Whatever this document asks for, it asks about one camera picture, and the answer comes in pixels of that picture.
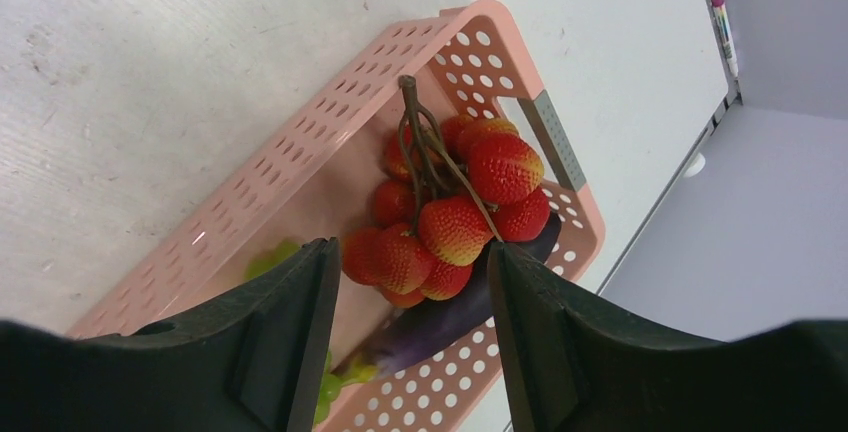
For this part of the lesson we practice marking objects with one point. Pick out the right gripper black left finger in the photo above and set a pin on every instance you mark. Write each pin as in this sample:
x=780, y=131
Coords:
x=250, y=359

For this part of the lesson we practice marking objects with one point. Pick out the dark purple eggplant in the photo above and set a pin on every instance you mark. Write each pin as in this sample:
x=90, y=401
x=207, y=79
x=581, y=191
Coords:
x=423, y=330

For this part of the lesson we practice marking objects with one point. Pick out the green grape bunch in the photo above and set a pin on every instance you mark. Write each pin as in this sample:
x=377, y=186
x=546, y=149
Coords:
x=324, y=382

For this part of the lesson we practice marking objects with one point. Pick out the marker pen on rail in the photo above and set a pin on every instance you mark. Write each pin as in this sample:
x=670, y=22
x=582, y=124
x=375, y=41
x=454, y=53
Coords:
x=721, y=17

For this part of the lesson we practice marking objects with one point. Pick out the red cherry tomato bunch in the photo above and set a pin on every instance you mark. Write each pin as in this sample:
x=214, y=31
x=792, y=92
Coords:
x=453, y=186

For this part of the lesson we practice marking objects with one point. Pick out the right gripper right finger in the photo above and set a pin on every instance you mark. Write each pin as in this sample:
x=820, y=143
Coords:
x=573, y=361

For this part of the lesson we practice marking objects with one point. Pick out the pink plastic basket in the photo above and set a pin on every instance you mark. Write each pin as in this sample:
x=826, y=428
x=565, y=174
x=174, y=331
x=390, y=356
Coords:
x=312, y=179

